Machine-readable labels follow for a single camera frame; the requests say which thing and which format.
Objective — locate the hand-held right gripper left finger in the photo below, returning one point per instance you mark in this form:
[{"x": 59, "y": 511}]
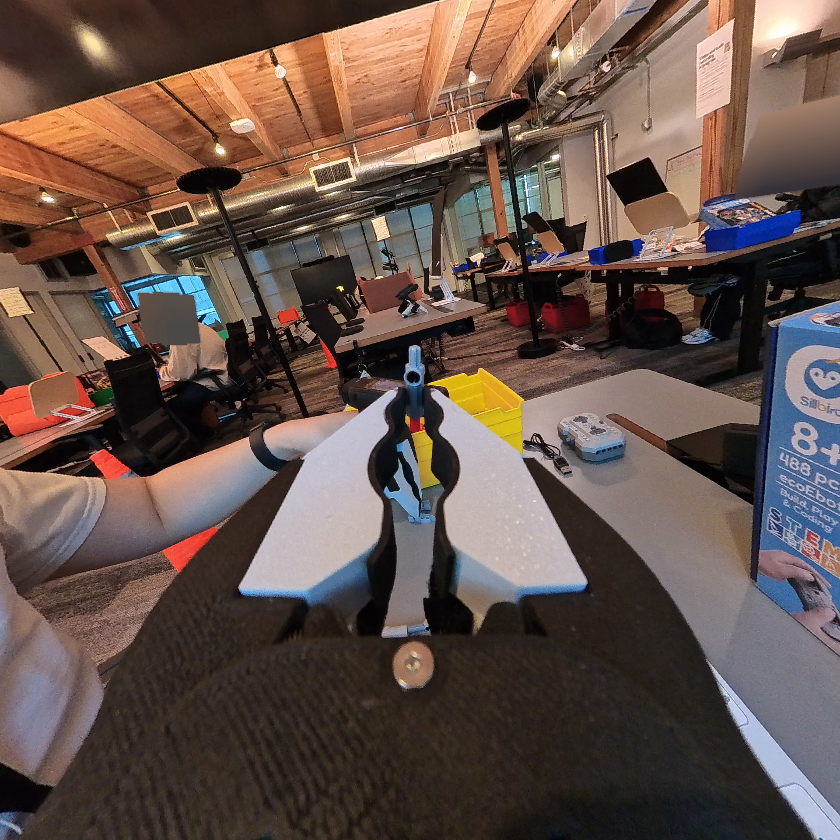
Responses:
[{"x": 321, "y": 518}]

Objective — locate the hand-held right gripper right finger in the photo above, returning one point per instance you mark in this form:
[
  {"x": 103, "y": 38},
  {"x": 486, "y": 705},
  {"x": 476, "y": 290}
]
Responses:
[{"x": 518, "y": 518}]

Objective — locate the small building block assembly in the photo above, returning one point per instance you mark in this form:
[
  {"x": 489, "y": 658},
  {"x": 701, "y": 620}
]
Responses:
[{"x": 413, "y": 377}]

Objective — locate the person's left forearm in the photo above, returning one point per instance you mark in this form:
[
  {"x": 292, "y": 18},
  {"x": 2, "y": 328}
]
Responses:
[{"x": 170, "y": 499}]

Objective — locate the grey background desk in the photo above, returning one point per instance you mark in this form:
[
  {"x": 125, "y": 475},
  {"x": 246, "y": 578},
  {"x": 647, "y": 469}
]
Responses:
[{"x": 394, "y": 328}]

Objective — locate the long wooden background desk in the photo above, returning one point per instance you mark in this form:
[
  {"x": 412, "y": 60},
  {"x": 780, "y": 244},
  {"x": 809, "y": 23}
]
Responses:
[{"x": 689, "y": 258}]

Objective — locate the person's left hand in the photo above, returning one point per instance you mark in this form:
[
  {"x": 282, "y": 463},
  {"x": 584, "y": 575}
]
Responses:
[{"x": 315, "y": 436}]

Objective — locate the orange traffic cone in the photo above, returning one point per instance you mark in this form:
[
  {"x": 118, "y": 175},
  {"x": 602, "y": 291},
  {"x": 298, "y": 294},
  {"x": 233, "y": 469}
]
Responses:
[
  {"x": 187, "y": 548},
  {"x": 328, "y": 354}
]

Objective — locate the black wristband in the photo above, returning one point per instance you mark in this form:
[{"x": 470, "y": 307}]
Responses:
[{"x": 266, "y": 449}]

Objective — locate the brown cardboard panel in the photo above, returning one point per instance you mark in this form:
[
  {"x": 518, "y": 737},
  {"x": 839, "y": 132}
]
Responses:
[{"x": 387, "y": 292}]

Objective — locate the grey remote control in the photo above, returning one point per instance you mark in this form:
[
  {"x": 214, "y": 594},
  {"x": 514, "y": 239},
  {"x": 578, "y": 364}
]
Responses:
[{"x": 590, "y": 436}]

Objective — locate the yellow plastic bin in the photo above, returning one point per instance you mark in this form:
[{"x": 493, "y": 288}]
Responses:
[{"x": 485, "y": 407}]

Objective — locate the black computer monitor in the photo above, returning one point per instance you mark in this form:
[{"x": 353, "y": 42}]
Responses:
[{"x": 325, "y": 279}]

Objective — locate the red plastic bin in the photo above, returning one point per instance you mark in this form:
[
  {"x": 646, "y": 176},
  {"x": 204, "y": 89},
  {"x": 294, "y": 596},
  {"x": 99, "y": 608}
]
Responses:
[
  {"x": 522, "y": 313},
  {"x": 564, "y": 315}
]

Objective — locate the black tablet device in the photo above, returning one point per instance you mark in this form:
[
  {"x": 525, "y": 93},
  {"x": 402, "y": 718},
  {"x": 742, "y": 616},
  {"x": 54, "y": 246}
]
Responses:
[{"x": 715, "y": 459}]

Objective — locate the black office chair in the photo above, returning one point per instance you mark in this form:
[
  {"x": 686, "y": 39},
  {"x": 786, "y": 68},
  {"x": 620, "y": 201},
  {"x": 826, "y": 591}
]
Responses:
[{"x": 141, "y": 407}]

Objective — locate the black bag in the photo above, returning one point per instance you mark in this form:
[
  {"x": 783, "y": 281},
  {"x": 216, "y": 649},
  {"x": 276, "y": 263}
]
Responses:
[{"x": 653, "y": 328}]

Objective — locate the white sneakers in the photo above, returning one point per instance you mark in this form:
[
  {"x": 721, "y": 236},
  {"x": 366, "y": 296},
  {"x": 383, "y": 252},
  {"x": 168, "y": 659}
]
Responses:
[{"x": 699, "y": 336}]

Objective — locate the black floor lamp pole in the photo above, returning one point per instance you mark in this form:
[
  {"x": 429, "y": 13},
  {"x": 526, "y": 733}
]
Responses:
[
  {"x": 502, "y": 110},
  {"x": 210, "y": 178}
]

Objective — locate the small blue plastic bin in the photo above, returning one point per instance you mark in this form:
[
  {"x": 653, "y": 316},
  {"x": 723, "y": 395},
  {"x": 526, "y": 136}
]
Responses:
[{"x": 613, "y": 253}]

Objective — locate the blue robot kit box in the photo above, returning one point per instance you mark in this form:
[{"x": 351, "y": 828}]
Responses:
[{"x": 800, "y": 459}]

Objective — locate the wooden document stand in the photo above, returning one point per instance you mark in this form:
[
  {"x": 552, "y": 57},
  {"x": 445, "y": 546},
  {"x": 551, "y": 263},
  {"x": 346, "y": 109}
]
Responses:
[
  {"x": 656, "y": 210},
  {"x": 52, "y": 394}
]

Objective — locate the orange plastic bin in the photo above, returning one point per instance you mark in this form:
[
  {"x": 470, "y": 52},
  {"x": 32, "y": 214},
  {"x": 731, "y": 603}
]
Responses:
[{"x": 13, "y": 410}]

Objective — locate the large blue plastic bin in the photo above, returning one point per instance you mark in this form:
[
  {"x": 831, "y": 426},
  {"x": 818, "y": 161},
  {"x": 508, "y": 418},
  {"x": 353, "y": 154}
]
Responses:
[{"x": 754, "y": 236}]

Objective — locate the white paper notice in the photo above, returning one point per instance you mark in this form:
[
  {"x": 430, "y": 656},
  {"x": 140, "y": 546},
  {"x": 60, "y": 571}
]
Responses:
[{"x": 714, "y": 65}]

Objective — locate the silver air duct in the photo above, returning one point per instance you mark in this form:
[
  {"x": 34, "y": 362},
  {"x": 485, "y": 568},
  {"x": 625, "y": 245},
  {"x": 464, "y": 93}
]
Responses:
[{"x": 262, "y": 197}]

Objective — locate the white wall board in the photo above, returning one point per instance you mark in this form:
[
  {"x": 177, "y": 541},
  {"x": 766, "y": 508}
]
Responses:
[{"x": 684, "y": 172}]

